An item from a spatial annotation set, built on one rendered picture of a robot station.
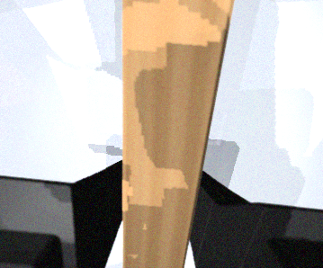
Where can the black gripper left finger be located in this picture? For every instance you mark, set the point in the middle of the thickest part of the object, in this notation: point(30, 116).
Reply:
point(86, 214)

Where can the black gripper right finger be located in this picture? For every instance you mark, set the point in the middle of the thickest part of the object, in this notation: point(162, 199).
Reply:
point(230, 232)

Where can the light wooden board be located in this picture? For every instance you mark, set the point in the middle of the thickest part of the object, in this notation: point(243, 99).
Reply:
point(172, 56)

